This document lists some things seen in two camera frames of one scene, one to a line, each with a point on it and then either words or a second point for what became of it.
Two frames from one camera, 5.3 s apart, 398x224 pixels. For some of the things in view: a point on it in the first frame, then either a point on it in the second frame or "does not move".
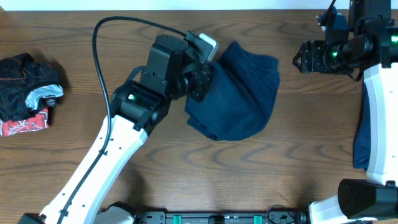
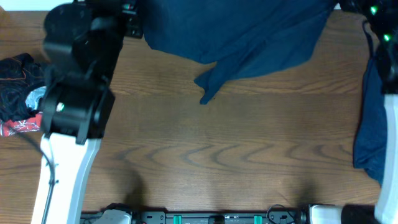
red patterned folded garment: (15, 127) does not move
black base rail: (221, 218) does not move
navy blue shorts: (244, 90) -> (244, 38)
